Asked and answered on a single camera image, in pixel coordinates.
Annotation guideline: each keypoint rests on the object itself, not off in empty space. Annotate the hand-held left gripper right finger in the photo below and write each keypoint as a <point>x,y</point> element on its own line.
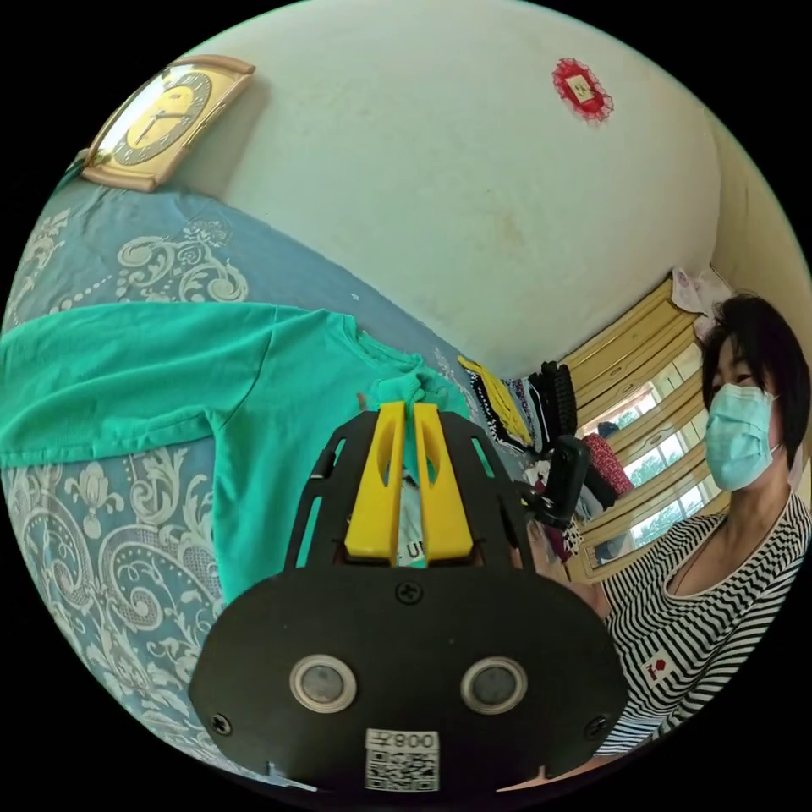
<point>447,507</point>

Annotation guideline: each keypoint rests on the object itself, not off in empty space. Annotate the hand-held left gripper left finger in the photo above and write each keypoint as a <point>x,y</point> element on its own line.
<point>371,501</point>

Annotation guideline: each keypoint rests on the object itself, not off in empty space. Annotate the green long sleeve shirt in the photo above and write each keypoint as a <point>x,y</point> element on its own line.
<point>127,380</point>

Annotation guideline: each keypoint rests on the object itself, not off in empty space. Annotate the person's right hand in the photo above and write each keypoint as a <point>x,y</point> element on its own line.
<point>528,550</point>

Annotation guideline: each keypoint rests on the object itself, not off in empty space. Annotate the pile of clothes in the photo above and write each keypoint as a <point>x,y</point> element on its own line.
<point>558,406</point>

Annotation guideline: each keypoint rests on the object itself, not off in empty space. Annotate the yellow framed window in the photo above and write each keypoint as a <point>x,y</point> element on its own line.
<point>641,387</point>

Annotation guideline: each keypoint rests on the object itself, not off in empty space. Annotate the bed with blue printed sheet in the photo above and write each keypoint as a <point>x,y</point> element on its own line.
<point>114,558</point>

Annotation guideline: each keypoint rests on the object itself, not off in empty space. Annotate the person's body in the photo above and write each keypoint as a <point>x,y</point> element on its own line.
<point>717,571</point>

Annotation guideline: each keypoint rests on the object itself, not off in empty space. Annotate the gold framed wall clock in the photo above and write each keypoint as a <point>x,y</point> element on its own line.
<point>162,120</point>

